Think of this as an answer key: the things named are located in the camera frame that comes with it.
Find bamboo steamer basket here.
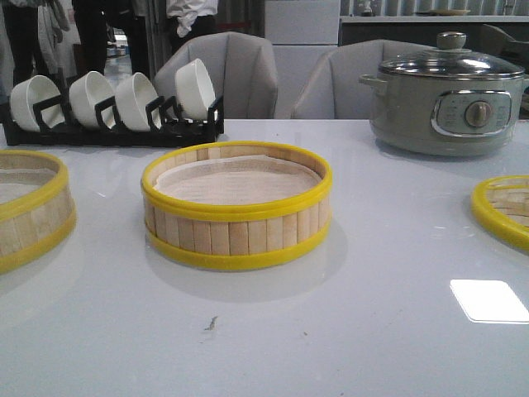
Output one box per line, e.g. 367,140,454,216
141,141,332,270
1,150,77,274

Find woven bamboo steamer lid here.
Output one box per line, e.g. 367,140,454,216
470,175,528,252

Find white paper liner centre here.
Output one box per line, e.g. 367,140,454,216
155,155,322,205

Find white paper liner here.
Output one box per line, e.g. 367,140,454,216
155,155,322,205
0,168,55,203

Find black bowl rack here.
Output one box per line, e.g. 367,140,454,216
1,94,224,148

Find white bowl rightmost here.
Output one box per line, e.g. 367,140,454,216
174,59,216,121

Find white bowl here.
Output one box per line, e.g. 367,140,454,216
174,59,216,121
69,70,114,129
9,75,60,132
115,72,159,132

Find grey chair right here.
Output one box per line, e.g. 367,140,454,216
291,39,431,120

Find grey chair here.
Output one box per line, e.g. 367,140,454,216
154,31,279,119
291,39,431,120

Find grey chair left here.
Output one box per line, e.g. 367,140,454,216
154,31,279,119

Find white cabinet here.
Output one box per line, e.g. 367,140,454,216
264,1,341,119

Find person in white shirt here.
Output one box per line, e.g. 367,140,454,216
166,0,218,54

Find grey-green electric cooking pot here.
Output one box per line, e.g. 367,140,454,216
358,68,529,157

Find glass pot lid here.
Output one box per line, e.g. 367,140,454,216
379,31,525,81

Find person in dark trousers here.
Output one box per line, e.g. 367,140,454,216
1,1,150,84

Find white paper liner left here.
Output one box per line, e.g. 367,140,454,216
0,168,55,203

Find white bowl far left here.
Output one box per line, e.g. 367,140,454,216
9,75,60,132

